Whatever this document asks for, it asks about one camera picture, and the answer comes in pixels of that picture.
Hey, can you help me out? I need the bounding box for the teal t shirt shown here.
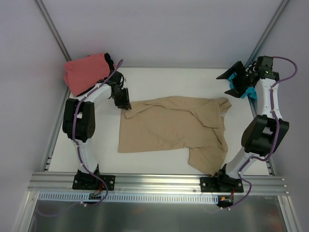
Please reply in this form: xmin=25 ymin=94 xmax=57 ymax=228
xmin=227 ymin=72 xmax=257 ymax=99

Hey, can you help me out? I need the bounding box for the beige t shirt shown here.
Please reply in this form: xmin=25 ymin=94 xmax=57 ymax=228
xmin=118 ymin=96 xmax=232 ymax=176

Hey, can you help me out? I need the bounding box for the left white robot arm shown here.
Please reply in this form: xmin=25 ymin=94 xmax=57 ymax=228
xmin=62 ymin=71 xmax=131 ymax=190

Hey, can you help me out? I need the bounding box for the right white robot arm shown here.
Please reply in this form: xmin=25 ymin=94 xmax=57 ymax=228
xmin=211 ymin=56 xmax=289 ymax=192

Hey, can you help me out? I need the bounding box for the folded black t shirt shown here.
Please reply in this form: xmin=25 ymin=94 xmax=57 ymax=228
xmin=79 ymin=53 xmax=115 ymax=96

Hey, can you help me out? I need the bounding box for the folded pink t shirt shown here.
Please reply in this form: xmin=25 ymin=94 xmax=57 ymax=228
xmin=63 ymin=53 xmax=111 ymax=97

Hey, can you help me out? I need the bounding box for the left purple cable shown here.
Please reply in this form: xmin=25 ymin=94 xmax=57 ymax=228
xmin=72 ymin=58 xmax=124 ymax=207

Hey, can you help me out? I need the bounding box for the purple cable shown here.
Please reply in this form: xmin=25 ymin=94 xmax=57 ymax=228
xmin=218 ymin=56 xmax=298 ymax=210
xmin=72 ymin=58 xmax=124 ymax=207

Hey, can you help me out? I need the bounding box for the right corner aluminium post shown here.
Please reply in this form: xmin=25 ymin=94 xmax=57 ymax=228
xmin=245 ymin=0 xmax=290 ymax=68

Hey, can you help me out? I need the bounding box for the corner aluminium post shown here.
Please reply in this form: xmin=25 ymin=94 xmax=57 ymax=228
xmin=34 ymin=0 xmax=71 ymax=61
xmin=245 ymin=0 xmax=290 ymax=68

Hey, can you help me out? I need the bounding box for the aluminium mounting rail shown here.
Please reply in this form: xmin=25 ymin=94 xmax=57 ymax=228
xmin=28 ymin=172 xmax=290 ymax=196

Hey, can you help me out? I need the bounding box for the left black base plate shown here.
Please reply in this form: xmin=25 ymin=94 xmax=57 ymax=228
xmin=72 ymin=173 xmax=115 ymax=191

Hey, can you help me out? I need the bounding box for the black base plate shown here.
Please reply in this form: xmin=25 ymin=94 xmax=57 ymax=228
xmin=72 ymin=173 xmax=115 ymax=191
xmin=200 ymin=176 xmax=244 ymax=193

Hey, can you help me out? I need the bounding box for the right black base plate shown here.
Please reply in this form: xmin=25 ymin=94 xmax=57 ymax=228
xmin=200 ymin=176 xmax=244 ymax=193

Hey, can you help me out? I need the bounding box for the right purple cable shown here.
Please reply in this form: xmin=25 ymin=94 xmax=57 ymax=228
xmin=218 ymin=56 xmax=298 ymax=210

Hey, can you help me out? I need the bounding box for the left corner aluminium post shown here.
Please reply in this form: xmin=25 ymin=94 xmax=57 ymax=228
xmin=34 ymin=0 xmax=71 ymax=61

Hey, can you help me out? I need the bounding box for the white slotted cable duct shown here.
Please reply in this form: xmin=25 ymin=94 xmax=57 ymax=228
xmin=38 ymin=191 xmax=218 ymax=204

